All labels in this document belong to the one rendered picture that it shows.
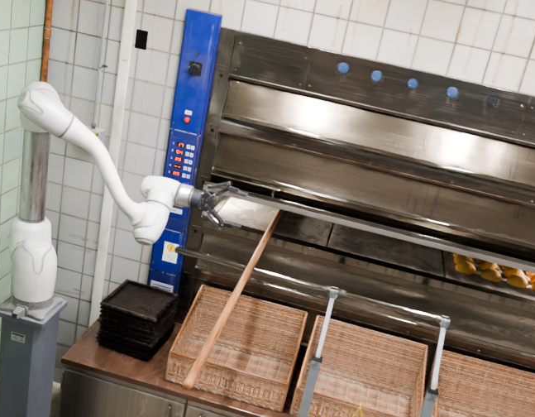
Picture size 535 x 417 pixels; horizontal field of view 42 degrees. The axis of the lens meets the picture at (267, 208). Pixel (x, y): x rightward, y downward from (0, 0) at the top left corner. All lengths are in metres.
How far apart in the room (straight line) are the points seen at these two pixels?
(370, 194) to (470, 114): 0.56
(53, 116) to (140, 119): 0.87
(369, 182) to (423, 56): 0.61
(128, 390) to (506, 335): 1.77
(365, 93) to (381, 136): 0.21
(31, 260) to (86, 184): 0.94
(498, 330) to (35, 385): 2.08
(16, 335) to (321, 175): 1.48
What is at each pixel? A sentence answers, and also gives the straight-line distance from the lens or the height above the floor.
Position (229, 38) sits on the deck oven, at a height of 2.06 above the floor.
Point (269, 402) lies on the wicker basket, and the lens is 3.18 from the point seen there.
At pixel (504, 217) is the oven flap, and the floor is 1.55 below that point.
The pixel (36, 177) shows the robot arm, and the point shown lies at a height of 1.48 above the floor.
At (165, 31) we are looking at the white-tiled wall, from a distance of 3.27.
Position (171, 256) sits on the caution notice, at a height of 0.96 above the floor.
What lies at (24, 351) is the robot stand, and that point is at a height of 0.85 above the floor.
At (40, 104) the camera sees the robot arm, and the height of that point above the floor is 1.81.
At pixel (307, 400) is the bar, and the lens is 3.00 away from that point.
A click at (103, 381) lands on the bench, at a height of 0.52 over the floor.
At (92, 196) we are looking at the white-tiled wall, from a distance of 3.58.
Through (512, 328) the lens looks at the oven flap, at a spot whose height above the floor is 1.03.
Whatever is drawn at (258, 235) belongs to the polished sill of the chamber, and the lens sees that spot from 3.36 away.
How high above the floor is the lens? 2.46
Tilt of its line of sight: 20 degrees down
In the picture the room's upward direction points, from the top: 12 degrees clockwise
